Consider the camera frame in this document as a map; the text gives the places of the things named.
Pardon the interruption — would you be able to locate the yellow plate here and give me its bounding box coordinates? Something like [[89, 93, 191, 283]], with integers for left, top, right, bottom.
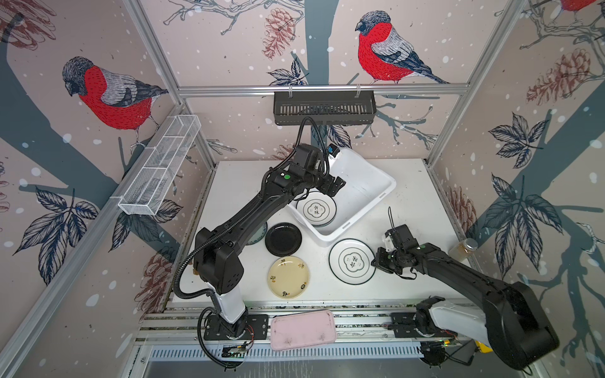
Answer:
[[268, 256, 310, 299]]

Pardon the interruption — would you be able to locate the black hanging wire basket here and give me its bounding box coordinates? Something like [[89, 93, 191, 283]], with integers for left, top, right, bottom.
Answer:
[[274, 91, 377, 126]]

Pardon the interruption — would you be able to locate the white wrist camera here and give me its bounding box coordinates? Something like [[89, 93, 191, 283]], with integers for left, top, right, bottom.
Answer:
[[327, 143, 340, 158], [383, 236, 395, 252]]

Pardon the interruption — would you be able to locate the white plate black rim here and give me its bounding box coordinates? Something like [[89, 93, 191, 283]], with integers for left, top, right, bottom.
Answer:
[[329, 239, 376, 286], [295, 190, 337, 228]]

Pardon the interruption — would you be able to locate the white plastic bin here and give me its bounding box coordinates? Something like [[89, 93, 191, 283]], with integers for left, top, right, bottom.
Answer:
[[287, 148, 396, 247]]

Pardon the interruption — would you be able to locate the black corrugated cable hose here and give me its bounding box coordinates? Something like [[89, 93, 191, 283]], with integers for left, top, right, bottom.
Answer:
[[172, 117, 332, 301]]

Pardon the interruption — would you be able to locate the yellow tape measure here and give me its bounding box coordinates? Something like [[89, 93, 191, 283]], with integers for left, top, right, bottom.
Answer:
[[475, 341, 493, 354]]

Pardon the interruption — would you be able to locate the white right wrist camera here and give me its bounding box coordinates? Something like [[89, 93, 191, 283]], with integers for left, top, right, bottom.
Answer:
[[383, 236, 395, 252]]

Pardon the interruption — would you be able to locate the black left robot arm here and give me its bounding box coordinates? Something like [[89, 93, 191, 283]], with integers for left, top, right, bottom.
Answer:
[[192, 143, 346, 327]]

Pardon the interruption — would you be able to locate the horizontal aluminium rail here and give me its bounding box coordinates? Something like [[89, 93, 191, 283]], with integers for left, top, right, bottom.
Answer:
[[177, 83, 470, 99]]

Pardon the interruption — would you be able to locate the aluminium frame post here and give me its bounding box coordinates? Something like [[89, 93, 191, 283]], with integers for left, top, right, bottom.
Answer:
[[124, 0, 217, 173]]

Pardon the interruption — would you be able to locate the blue floral green plate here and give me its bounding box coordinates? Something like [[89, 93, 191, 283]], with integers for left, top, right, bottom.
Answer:
[[247, 222, 268, 246]]

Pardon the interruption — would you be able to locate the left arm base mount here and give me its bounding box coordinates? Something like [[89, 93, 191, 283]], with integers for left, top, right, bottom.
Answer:
[[201, 308, 269, 341]]

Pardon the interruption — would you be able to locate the pink pad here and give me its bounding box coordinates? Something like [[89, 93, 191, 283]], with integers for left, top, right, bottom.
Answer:
[[270, 310, 337, 351]]

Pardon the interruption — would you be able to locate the white mesh wire shelf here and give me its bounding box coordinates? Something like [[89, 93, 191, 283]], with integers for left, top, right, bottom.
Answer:
[[118, 115, 197, 216]]

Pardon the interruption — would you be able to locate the small glass jar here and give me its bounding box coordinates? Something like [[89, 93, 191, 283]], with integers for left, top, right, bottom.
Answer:
[[448, 238, 478, 262]]

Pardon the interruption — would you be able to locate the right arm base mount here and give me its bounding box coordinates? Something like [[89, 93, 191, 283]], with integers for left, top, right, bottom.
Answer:
[[387, 296, 458, 339]]

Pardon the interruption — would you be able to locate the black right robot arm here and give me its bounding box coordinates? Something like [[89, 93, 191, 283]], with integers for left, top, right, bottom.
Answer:
[[372, 225, 560, 370]]

